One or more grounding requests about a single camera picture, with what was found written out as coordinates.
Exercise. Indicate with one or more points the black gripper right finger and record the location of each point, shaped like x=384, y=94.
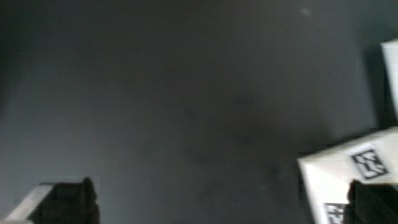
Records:
x=372, y=207

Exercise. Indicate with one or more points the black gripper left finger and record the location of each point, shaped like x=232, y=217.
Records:
x=61, y=203

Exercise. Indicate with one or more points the white right border wall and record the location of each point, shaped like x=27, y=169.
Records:
x=390, y=50

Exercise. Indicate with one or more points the white marker sheet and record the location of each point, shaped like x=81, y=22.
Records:
x=361, y=160

